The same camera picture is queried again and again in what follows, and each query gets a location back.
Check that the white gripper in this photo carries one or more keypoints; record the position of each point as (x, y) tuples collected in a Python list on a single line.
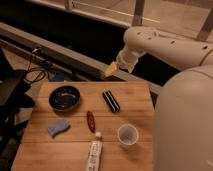
[(126, 59)]

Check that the black white striped eraser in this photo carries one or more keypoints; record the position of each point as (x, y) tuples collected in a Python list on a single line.
[(111, 101)]

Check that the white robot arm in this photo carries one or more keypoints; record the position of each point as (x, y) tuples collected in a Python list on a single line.
[(183, 122)]

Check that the red chili pepper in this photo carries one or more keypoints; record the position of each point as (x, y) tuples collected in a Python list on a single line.
[(91, 121)]

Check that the dark blue bowl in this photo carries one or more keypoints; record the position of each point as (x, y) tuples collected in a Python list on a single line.
[(64, 98)]

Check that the white toothpaste tube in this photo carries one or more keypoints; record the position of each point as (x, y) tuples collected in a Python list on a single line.
[(94, 156)]

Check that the blue sponge piece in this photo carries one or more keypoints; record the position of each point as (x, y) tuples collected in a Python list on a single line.
[(58, 127)]

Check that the black equipment at left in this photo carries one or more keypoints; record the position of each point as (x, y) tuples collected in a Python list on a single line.
[(13, 97)]

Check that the grey metal rail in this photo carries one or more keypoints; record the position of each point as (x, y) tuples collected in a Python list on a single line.
[(70, 57)]

